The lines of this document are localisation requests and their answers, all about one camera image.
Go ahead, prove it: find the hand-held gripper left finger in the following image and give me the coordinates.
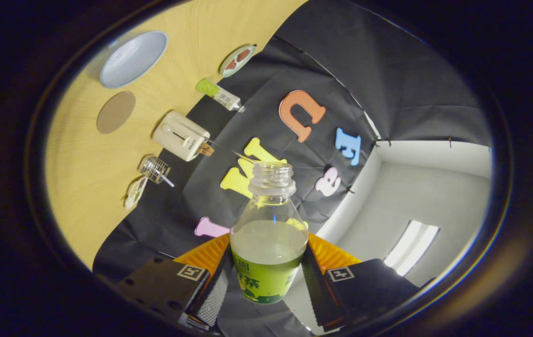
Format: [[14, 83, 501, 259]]
[[117, 233, 234, 328]]

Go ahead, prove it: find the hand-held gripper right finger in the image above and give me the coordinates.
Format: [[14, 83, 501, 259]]
[[301, 233, 421, 330]]

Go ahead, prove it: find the green label juice bottle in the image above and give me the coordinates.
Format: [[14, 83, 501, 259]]
[[230, 161, 310, 305]]

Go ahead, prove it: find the round brown coaster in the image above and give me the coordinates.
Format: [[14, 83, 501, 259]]
[[96, 91, 137, 134]]

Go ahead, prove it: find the white cup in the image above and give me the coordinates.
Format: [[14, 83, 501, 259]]
[[99, 30, 169, 89]]

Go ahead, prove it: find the slim white green bottle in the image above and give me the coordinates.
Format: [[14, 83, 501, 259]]
[[195, 78, 246, 114]]

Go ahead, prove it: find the ceiling light panel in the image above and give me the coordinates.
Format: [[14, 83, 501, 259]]
[[383, 220, 440, 277]]

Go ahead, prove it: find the white divided food tray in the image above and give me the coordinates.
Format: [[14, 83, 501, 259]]
[[124, 176, 149, 211]]

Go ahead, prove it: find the white toaster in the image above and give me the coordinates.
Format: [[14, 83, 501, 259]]
[[152, 110, 211, 162]]

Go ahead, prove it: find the wooden table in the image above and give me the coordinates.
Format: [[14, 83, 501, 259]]
[[44, 0, 309, 271]]

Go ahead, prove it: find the black backdrop cloth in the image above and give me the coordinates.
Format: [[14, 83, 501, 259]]
[[92, 0, 494, 337]]

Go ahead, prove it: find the pale green plate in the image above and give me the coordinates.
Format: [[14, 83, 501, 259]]
[[219, 44, 257, 78]]

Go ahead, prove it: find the metal wire holder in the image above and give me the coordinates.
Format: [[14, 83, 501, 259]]
[[139, 156, 172, 184]]

